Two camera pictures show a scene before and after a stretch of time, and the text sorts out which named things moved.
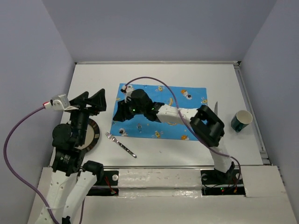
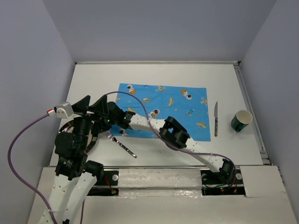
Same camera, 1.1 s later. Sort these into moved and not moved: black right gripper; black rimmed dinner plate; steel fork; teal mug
Moved: black right gripper
Not moved: black rimmed dinner plate; teal mug; steel fork
